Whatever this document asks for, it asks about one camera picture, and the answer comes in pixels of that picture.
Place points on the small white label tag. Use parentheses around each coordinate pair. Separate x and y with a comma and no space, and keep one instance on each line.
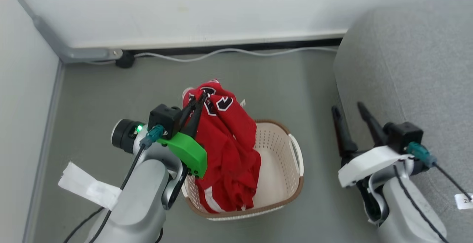
(465,201)

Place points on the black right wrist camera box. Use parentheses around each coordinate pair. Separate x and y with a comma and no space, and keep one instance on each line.
(404,136)

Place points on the cream laundry basket brown rim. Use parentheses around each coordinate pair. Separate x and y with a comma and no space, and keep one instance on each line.
(277,169)

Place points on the grey metal corner conduit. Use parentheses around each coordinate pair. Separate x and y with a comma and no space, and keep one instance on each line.
(55,43)

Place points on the red white sports jersey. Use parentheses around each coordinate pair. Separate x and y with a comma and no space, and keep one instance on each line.
(229,147)

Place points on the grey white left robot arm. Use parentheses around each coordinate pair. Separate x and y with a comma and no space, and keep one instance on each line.
(142,195)

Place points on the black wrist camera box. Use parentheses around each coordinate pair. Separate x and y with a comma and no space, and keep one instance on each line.
(404,136)
(164,119)

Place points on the white paper tag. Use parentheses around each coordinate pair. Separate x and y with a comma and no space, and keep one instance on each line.
(88,185)

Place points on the grey fabric sofa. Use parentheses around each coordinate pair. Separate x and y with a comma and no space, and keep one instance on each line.
(414,73)

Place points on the black round floor plug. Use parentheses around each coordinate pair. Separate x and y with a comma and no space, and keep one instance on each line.
(125,60)

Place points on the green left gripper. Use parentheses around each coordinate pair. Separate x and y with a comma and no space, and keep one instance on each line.
(190,152)

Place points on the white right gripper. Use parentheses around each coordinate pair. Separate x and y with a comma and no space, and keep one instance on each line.
(369,161)

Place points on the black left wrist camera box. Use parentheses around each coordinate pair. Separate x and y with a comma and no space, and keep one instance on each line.
(164,119)

